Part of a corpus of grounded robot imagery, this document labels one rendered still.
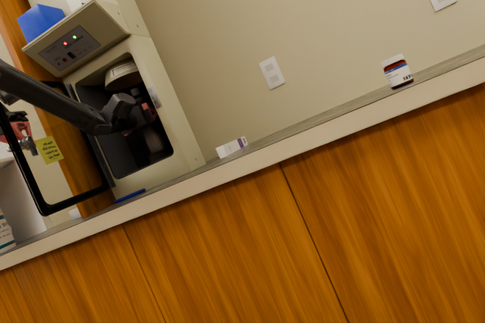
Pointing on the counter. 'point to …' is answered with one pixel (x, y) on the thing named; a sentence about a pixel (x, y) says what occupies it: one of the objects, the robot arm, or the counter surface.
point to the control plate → (58, 51)
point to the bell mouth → (122, 75)
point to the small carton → (77, 0)
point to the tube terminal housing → (129, 11)
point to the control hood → (98, 26)
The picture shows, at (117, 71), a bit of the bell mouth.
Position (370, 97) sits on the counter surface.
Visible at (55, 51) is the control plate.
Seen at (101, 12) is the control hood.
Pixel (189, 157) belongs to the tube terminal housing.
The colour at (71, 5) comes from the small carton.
